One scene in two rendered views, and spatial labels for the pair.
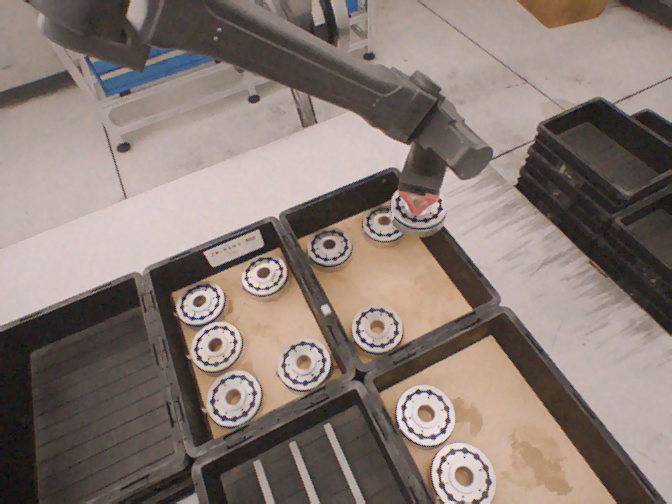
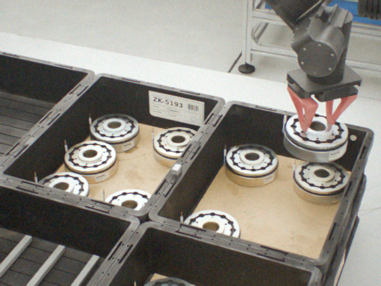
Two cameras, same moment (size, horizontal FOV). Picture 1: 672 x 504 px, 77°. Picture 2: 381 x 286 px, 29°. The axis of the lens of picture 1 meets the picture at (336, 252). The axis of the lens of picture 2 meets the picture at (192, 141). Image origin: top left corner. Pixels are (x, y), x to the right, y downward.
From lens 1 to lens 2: 80 cm
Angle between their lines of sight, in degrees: 35
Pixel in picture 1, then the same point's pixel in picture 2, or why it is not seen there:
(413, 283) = (290, 236)
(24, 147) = (167, 22)
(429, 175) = (313, 81)
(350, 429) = not seen: hidden behind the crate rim
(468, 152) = (305, 38)
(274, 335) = (137, 186)
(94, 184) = not seen: hidden behind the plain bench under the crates
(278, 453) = (47, 247)
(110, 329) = (46, 109)
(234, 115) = not seen: outside the picture
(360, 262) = (266, 193)
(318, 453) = (70, 269)
